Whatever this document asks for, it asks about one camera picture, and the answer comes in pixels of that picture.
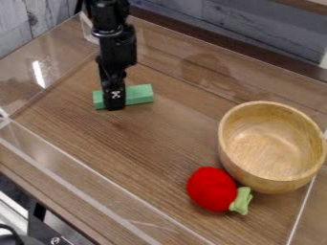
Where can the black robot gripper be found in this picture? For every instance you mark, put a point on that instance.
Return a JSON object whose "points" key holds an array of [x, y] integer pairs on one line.
{"points": [[117, 57]]}

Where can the green rectangular block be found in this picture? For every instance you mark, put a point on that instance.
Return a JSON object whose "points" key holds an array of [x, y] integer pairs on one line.
{"points": [[138, 94]]}

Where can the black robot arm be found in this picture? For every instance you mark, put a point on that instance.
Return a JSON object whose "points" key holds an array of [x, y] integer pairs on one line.
{"points": [[110, 14]]}

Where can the light wooden bowl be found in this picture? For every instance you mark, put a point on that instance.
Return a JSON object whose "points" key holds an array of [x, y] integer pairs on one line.
{"points": [[272, 146]]}

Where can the red plush tomato toy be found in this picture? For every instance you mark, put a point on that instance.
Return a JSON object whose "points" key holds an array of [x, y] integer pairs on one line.
{"points": [[215, 192]]}

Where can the black table clamp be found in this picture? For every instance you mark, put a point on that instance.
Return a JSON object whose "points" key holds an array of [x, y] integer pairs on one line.
{"points": [[39, 230]]}

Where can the clear acrylic corner bracket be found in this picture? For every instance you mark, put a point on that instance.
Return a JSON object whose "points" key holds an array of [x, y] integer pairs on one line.
{"points": [[87, 29]]}

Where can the clear acrylic tray wall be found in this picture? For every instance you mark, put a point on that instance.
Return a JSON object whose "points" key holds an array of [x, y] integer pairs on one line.
{"points": [[111, 215]]}

